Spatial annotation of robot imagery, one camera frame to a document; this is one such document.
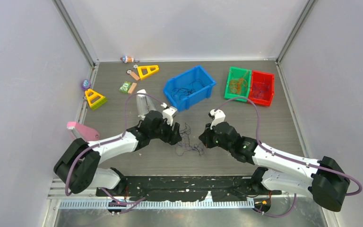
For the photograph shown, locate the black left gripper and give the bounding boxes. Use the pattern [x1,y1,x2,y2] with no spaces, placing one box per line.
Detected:
[149,116,181,145]

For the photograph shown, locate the orange cable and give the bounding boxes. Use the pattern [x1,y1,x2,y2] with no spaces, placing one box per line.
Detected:
[229,70,251,95]

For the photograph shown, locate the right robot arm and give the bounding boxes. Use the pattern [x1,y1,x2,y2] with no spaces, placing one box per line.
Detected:
[199,122,350,212]

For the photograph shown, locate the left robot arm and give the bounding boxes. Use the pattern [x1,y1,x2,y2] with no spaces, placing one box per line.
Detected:
[53,111,182,196]

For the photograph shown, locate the blue plastic bin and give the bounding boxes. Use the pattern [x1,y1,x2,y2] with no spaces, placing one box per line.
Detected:
[163,65,216,112]

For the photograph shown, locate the green plastic bin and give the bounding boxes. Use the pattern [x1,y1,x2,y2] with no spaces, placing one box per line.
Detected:
[224,67,252,99]

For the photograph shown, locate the wooden block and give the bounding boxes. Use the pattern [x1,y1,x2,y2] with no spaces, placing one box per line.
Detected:
[128,83,137,94]

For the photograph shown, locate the yellow triangle toy far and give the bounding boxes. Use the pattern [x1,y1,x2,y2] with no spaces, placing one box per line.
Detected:
[137,65,160,80]

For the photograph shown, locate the yellow triangle toy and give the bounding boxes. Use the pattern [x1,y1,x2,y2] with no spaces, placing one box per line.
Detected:
[137,65,160,80]
[85,88,107,110]

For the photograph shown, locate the green toy block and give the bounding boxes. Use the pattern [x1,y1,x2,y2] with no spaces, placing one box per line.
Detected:
[119,81,132,94]

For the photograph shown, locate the red plastic bin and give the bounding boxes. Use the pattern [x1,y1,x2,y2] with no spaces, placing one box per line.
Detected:
[248,70,275,106]

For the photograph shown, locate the pink metronome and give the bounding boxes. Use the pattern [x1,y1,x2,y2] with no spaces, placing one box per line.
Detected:
[67,122,100,141]

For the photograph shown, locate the yellow triangle toy near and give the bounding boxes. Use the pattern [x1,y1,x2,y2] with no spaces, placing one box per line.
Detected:
[85,88,107,110]

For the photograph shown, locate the small figurine toy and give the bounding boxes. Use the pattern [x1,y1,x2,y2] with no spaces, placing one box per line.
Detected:
[120,55,135,63]

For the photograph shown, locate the purple round toy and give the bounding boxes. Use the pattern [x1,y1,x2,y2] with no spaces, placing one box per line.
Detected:
[81,79,91,91]

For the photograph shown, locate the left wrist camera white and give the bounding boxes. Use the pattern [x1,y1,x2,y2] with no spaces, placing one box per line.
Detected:
[161,103,178,126]

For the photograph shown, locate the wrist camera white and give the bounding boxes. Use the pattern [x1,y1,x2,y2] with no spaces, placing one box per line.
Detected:
[161,103,178,126]
[208,109,226,130]

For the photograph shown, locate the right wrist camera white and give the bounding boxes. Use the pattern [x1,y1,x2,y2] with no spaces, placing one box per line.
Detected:
[208,109,226,130]

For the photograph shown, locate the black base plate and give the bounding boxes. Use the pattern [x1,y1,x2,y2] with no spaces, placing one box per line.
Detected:
[89,175,281,202]

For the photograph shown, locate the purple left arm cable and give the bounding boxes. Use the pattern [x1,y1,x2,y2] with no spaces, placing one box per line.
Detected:
[64,92,166,197]

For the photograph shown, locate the tan strip with ring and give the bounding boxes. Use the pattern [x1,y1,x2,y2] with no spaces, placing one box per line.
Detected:
[126,70,140,81]

